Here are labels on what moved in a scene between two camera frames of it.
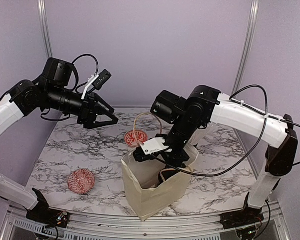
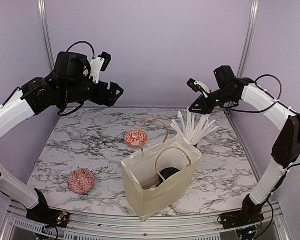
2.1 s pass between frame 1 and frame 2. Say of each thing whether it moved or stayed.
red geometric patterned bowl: stayed
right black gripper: moved
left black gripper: moved
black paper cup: stayed
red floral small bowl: stayed
